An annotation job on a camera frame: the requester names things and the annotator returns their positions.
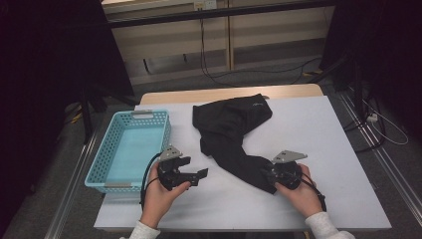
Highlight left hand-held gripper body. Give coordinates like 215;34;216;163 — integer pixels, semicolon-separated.
157;144;192;192

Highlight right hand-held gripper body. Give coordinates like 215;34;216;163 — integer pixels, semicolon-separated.
269;149;309;191

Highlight light blue plastic basket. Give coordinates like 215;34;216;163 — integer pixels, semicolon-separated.
84;109;172;194

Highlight black pants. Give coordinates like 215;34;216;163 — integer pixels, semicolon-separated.
192;93;283;195

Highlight person's left hand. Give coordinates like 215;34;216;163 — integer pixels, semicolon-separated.
140;161;192;229

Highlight person's right hand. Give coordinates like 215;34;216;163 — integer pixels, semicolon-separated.
274;163;323;218

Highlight wooden table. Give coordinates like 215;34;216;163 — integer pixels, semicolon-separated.
94;83;392;232

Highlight small yellow floor item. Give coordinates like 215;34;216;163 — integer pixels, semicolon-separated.
69;104;84;124

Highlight black curtain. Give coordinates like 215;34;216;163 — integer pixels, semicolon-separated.
0;0;135;230
319;0;422;140

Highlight left hand-held gripper cable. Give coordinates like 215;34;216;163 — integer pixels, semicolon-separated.
139;151;163;210

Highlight hand-held gripper cable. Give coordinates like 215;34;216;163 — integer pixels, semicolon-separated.
300;172;327;212
139;151;163;210

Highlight right hand-held gripper cable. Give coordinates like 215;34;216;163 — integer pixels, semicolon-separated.
300;172;327;212

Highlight metal floor rail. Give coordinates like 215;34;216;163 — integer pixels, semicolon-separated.
337;93;422;227
44;130;99;239

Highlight black floor cable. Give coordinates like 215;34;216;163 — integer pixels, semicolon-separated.
342;96;387;153

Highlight black wall socket cable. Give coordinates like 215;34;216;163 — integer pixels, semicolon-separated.
202;56;323;81
198;9;243;89

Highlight white floor cable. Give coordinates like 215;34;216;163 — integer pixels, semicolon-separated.
361;99;409;146

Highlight white wall socket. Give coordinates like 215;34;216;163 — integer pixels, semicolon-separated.
193;0;217;10

